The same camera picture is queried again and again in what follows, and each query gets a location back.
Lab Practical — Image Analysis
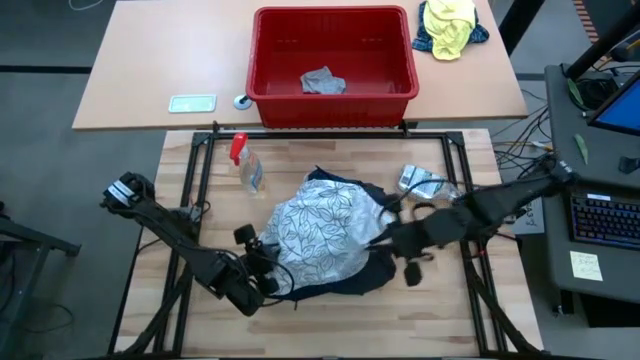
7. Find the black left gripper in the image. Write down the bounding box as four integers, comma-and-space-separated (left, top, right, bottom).
212, 246, 282, 318

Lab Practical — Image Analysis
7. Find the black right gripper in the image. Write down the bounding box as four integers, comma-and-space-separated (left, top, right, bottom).
391, 213, 455, 260

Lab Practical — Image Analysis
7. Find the dark blue patterned garment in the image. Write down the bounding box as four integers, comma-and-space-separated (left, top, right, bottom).
277, 166, 402, 303

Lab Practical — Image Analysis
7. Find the grey white garment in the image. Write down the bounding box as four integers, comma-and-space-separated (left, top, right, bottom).
258, 178, 397, 297

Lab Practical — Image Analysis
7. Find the plain grey garment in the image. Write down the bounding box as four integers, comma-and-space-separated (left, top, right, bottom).
299, 65, 348, 96

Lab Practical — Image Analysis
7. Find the red plastic laundry bin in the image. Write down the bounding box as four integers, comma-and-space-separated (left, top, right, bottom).
244, 4, 421, 130

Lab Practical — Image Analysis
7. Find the slim clear spray bottle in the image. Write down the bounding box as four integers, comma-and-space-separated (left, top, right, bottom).
396, 163, 464, 203

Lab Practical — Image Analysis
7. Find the grey labelled plate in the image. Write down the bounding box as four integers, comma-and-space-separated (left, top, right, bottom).
513, 199, 546, 236

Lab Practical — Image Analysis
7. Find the grey computer desk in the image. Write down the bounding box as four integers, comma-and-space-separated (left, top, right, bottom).
542, 64, 640, 306

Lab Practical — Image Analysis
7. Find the pale yellow paper note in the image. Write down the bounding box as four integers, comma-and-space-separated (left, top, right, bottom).
568, 249, 605, 282

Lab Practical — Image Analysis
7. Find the pale green phone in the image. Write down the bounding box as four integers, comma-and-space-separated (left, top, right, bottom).
168, 93, 218, 114

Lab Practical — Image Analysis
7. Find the black backlit keyboard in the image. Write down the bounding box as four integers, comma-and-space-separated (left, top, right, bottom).
569, 193, 640, 251

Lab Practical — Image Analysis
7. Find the yellow garment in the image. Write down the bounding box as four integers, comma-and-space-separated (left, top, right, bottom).
422, 0, 477, 62

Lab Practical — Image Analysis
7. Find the yellow and blue cloth pile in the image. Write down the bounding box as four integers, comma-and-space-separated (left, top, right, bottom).
410, 0, 491, 54

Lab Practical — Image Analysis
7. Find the monitor with blue screen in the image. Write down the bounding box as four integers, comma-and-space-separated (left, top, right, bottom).
587, 69, 640, 137

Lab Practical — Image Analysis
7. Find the black metal stand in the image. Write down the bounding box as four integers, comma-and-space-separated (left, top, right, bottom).
0, 199, 83, 360

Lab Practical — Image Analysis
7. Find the beige side table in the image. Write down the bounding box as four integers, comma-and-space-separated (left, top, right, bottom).
71, 0, 530, 132

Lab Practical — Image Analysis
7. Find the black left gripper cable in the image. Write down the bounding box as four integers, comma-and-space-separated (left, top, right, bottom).
219, 249, 297, 307

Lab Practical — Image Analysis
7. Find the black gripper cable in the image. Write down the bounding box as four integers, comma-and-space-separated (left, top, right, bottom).
219, 249, 297, 307
378, 178, 454, 224

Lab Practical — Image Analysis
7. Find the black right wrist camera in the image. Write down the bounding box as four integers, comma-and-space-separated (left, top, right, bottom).
403, 260, 424, 288

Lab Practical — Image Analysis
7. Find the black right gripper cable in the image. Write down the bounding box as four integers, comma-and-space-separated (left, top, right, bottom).
378, 178, 454, 224

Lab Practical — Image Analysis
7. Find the black aluminium table frame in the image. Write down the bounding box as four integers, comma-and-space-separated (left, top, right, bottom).
107, 119, 547, 360

